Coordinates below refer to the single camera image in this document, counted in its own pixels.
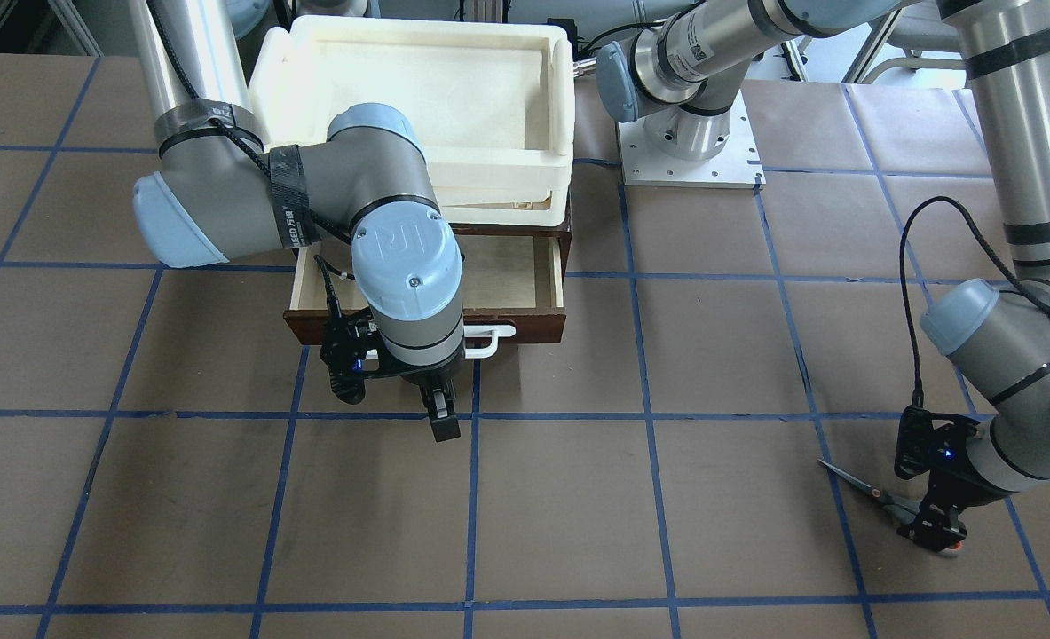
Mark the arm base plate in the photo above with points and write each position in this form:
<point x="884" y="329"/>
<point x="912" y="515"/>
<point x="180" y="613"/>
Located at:
<point x="689" y="146"/>

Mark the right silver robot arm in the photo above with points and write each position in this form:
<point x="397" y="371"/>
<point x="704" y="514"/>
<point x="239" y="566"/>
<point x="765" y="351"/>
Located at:
<point x="221" y="195"/>

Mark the cream plastic tray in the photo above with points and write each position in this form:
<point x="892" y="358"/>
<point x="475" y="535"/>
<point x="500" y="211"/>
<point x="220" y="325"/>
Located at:
<point x="492" y="105"/>

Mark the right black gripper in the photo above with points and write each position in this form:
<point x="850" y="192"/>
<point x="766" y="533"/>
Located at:
<point x="424" y="378"/>

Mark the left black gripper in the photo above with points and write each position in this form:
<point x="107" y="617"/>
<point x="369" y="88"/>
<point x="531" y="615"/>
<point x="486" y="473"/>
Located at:
<point x="960" y="487"/>

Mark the grey orange scissors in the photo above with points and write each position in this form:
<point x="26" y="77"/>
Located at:
<point x="886" y="500"/>

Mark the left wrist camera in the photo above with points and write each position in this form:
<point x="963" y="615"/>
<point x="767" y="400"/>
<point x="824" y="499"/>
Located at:
<point x="926" y="441"/>

